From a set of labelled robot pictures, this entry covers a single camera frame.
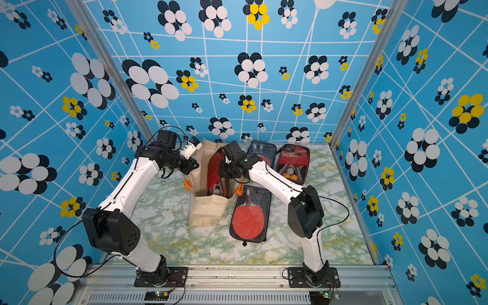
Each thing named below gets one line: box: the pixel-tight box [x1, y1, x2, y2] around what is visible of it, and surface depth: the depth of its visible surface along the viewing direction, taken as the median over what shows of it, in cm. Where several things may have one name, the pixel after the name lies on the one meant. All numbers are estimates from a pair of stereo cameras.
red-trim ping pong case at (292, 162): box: [275, 143, 311, 186], surface depth 112 cm
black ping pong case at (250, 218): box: [230, 184, 272, 246], surface depth 90 cm
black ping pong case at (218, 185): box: [207, 147, 234, 199], surface depth 87 cm
